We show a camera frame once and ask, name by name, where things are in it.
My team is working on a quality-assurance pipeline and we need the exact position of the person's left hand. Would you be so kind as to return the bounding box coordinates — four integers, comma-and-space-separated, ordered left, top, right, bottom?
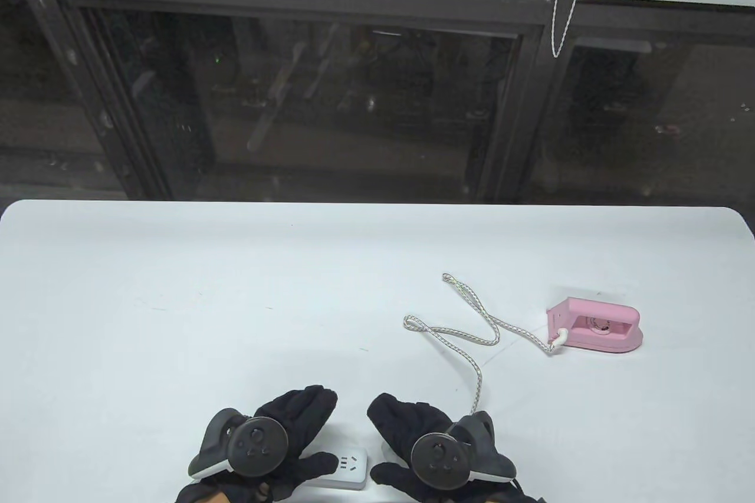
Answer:
176, 385, 341, 503

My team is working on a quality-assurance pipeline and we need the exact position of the person's right hand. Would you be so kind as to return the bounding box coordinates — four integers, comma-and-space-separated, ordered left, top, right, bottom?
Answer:
367, 392, 541, 503

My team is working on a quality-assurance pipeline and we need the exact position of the white power strip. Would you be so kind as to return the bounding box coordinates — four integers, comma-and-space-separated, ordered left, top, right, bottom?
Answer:
298, 447, 370, 492

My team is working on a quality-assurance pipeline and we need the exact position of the white braided iron cord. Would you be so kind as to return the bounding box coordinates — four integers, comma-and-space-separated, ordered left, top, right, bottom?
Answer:
403, 272, 570, 417

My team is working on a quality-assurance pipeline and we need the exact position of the pink electric iron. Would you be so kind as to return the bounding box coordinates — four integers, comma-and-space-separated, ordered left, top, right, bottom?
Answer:
546, 297, 644, 354

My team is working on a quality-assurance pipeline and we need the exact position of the black right hand controller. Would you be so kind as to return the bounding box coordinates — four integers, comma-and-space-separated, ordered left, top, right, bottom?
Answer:
410, 411, 519, 492

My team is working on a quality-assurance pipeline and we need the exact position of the black hand controller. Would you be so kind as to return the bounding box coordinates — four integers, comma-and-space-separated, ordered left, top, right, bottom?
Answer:
410, 411, 519, 492
188, 407, 290, 481

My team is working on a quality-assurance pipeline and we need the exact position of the black left hand controller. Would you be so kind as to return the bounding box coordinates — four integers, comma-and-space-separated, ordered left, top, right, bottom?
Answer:
188, 407, 290, 481

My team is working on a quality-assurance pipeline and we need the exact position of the dark window frame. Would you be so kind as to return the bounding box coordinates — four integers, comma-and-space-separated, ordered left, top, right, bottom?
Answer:
0, 0, 755, 204

